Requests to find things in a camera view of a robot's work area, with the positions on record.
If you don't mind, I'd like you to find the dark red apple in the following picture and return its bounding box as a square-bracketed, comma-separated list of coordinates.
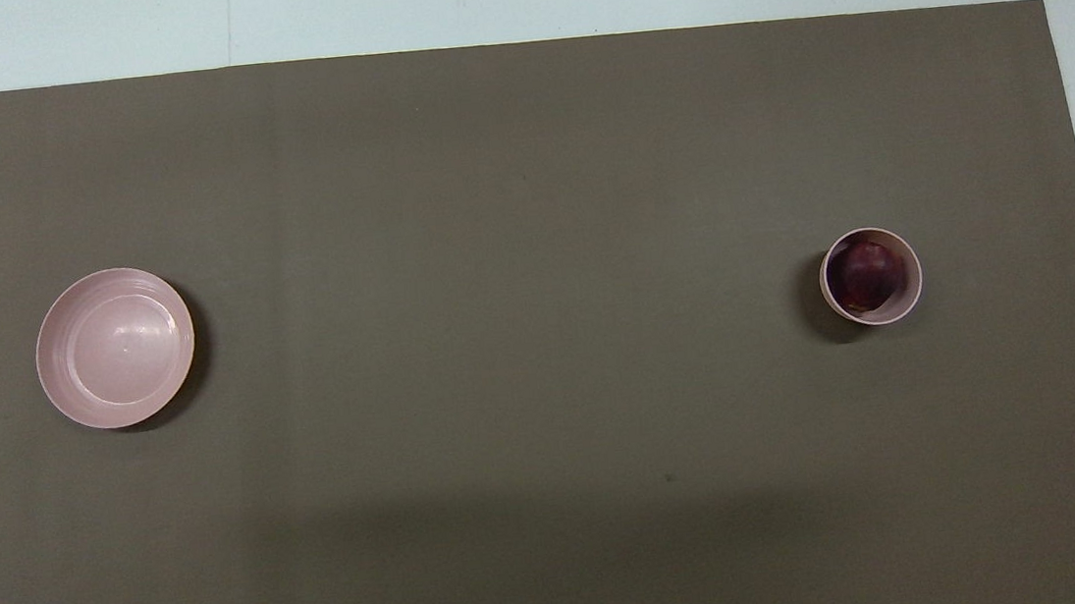
[830, 238, 902, 316]

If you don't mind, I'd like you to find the pink plate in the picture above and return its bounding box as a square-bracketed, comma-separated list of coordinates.
[28, 261, 204, 436]

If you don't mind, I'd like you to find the pink bowl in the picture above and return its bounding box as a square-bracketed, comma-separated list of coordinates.
[815, 223, 927, 332]

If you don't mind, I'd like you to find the brown table mat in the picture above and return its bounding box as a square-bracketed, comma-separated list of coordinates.
[0, 0, 1075, 604]

